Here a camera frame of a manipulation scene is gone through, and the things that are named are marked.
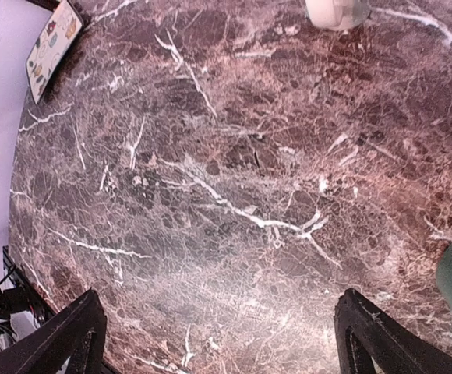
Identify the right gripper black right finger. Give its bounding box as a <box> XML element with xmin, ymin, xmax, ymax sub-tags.
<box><xmin>334</xmin><ymin>288</ymin><xmax>452</xmax><ymax>373</ymax></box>

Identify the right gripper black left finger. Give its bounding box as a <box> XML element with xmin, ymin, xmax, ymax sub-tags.
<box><xmin>0</xmin><ymin>289</ymin><xmax>107</xmax><ymax>374</ymax></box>

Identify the floral square ceramic plate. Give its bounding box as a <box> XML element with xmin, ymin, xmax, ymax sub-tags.
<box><xmin>26</xmin><ymin>0</ymin><xmax>84</xmax><ymax>104</ymax></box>

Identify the cream ceramic mug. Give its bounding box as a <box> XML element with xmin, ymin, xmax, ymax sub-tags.
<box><xmin>305</xmin><ymin>0</ymin><xmax>371</xmax><ymax>31</ymax></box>

